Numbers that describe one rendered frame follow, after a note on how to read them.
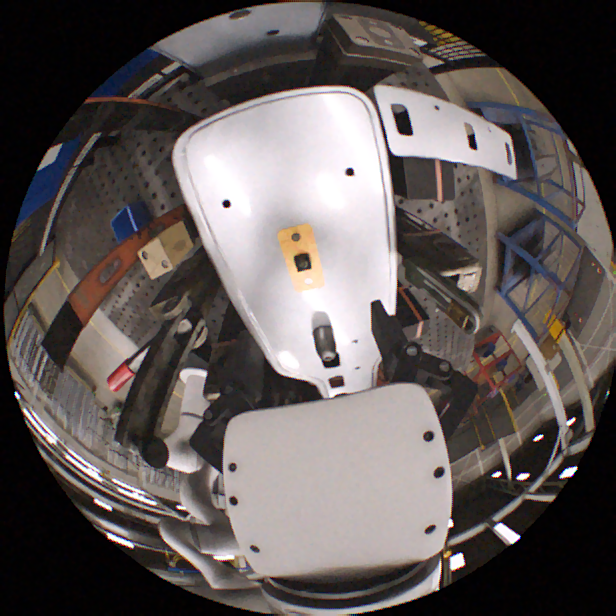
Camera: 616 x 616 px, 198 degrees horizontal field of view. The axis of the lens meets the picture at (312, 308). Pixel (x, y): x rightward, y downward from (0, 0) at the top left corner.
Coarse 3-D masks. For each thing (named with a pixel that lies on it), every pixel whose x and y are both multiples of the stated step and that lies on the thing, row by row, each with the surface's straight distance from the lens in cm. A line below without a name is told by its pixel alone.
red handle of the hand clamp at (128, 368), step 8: (184, 320) 23; (184, 328) 23; (176, 336) 24; (136, 352) 26; (144, 352) 25; (128, 360) 27; (136, 360) 26; (120, 368) 27; (128, 368) 26; (136, 368) 26; (112, 376) 28; (120, 376) 27; (128, 376) 27; (112, 384) 29; (120, 384) 28
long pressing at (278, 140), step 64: (192, 128) 25; (256, 128) 22; (320, 128) 22; (192, 192) 23; (256, 192) 22; (320, 192) 22; (384, 192) 24; (256, 256) 24; (320, 256) 24; (384, 256) 26; (256, 320) 29; (320, 320) 29; (320, 384) 44
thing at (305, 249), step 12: (288, 228) 22; (300, 228) 22; (288, 240) 22; (300, 240) 22; (312, 240) 23; (288, 252) 23; (300, 252) 23; (312, 252) 23; (288, 264) 24; (312, 264) 24; (300, 276) 24; (312, 276) 25; (300, 288) 25; (312, 288) 26
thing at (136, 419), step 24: (168, 336) 21; (192, 336) 23; (144, 360) 21; (168, 360) 22; (144, 384) 19; (168, 384) 21; (144, 408) 20; (120, 432) 19; (144, 432) 20; (144, 456) 17; (168, 456) 18
